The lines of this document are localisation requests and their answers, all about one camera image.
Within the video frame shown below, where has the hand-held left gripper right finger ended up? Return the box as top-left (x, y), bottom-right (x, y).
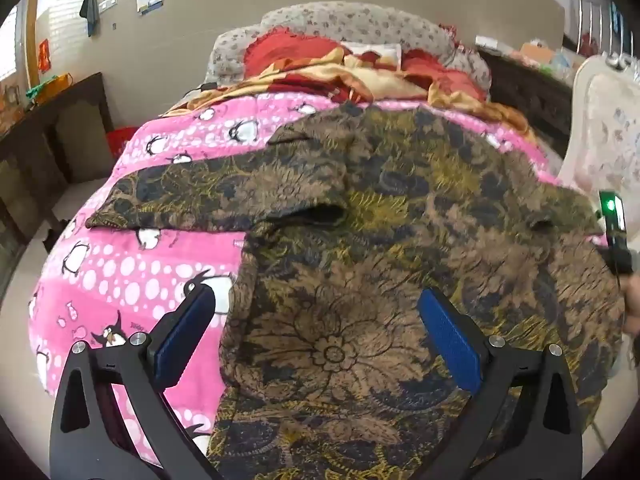
top-left (416, 287), bottom-right (598, 480)

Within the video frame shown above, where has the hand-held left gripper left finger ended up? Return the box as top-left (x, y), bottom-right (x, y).
top-left (47, 282), bottom-right (223, 480)

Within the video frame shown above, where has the brown floral shirt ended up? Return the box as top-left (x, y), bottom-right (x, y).
top-left (86, 101), bottom-right (632, 480)

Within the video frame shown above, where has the person's right hand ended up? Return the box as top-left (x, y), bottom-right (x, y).
top-left (620, 270), bottom-right (640, 335)

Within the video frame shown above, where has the pink penguin blanket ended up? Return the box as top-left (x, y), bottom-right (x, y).
top-left (27, 92), bottom-right (566, 461)

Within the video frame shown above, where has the white plastic chair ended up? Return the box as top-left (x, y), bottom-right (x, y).
top-left (557, 55), bottom-right (640, 251)

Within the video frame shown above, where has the dark wooden dresser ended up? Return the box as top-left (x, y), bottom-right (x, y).
top-left (477, 45), bottom-right (576, 161)

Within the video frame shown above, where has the pile of colourful packets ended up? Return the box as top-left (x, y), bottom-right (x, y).
top-left (475, 35), bottom-right (576, 81)

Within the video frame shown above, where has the metal rack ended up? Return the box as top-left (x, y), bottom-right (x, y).
top-left (565, 0), bottom-right (631, 61)

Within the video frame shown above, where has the dark wooden cabinet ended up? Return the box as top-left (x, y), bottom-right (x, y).
top-left (0, 72), bottom-right (116, 256)

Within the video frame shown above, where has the orange and green bag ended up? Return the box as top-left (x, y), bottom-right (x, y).
top-left (27, 74), bottom-right (73, 106)

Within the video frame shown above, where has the red and orange blanket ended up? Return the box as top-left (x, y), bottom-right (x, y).
top-left (167, 35), bottom-right (538, 146)

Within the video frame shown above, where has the white pillow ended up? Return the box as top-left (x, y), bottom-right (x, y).
top-left (350, 42), bottom-right (403, 68)

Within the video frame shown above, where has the window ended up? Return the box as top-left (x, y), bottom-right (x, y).
top-left (0, 7), bottom-right (26, 81)

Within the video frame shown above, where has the dark hanging towel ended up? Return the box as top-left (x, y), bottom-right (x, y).
top-left (79, 0), bottom-right (101, 37)

